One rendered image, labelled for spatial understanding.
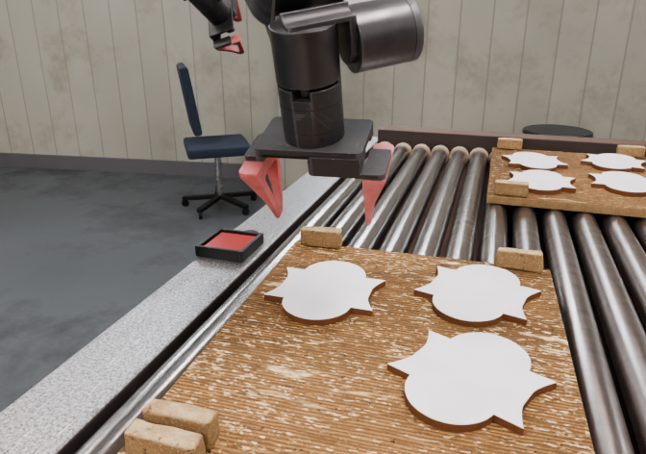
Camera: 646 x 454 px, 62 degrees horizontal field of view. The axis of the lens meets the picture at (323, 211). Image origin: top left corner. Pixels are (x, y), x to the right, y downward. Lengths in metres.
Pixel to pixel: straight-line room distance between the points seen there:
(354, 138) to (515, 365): 0.26
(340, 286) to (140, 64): 4.10
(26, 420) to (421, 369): 0.35
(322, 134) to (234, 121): 3.92
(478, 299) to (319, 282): 0.18
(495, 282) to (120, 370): 0.43
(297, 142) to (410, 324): 0.24
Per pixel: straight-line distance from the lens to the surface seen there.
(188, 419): 0.45
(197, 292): 0.71
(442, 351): 0.55
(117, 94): 4.78
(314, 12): 0.47
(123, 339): 0.64
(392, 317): 0.61
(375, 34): 0.47
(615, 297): 0.77
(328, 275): 0.67
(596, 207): 1.06
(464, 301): 0.64
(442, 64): 4.10
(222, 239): 0.83
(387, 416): 0.48
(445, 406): 0.48
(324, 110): 0.47
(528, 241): 0.89
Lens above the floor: 1.25
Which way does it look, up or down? 20 degrees down
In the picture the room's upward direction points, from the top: straight up
